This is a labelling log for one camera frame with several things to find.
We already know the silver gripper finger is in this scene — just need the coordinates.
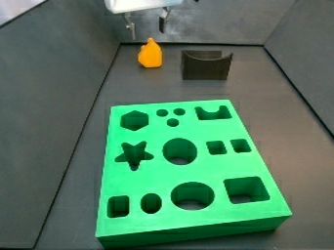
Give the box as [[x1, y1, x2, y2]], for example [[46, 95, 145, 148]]
[[159, 7, 171, 33], [124, 13, 136, 40]]

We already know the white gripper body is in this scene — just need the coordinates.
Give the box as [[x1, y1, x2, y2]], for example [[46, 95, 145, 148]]
[[104, 0, 183, 14]]

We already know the yellow three-prong object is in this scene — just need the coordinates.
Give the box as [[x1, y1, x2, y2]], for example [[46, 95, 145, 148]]
[[137, 37, 161, 68]]

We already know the black curved fixture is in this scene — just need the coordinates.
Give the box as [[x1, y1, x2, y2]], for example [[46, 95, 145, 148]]
[[181, 50, 233, 80]]

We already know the green shape-sorter block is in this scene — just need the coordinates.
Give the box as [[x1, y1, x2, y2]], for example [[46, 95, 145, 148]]
[[94, 100, 292, 249]]

